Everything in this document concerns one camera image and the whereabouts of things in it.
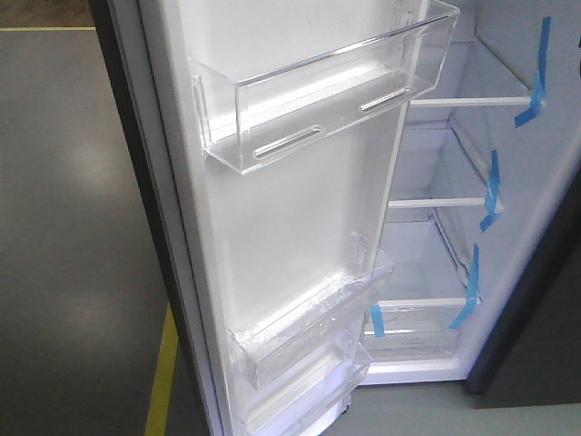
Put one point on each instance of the open fridge door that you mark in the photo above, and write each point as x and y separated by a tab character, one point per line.
236	250

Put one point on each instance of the dark closed fridge door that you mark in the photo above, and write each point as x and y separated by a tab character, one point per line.
531	356

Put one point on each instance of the clear upper door bin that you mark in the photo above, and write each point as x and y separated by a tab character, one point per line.
250	122

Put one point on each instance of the clear door bin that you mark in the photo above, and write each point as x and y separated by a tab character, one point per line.
265	352
250	122
308	390

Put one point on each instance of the clear middle door bin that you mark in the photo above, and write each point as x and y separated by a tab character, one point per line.
265	352

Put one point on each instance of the blue tape lower left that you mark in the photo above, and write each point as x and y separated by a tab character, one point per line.
377	320

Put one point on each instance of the blue tape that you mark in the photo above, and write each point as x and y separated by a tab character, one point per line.
472	291
492	198
377	320
538	94

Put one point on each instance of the clear crisper drawer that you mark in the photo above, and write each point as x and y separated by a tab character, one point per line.
413	332

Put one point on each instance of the clear lower door bin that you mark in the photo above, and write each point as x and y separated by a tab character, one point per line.
308	390

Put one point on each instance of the blue tape lower right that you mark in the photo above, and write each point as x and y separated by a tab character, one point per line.
472	291

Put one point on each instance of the blue tape middle right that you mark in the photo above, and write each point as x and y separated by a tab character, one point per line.
492	198

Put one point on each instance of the blue tape upper right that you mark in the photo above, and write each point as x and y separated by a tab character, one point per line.
538	94

